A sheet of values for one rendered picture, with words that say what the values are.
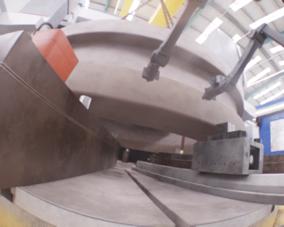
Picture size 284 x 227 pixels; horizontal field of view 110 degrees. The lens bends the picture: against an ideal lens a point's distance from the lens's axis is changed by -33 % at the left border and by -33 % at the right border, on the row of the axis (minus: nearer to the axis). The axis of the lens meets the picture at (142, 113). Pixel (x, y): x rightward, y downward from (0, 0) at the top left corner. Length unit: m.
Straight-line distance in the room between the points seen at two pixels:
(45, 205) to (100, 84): 0.86
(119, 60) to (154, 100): 0.54
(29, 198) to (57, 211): 0.10
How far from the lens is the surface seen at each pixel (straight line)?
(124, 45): 1.48
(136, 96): 1.02
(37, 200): 0.47
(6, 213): 0.64
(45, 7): 4.43
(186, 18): 0.74
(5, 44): 0.43
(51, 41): 0.52
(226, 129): 1.15
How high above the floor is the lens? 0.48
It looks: 18 degrees up
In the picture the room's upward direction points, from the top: 11 degrees clockwise
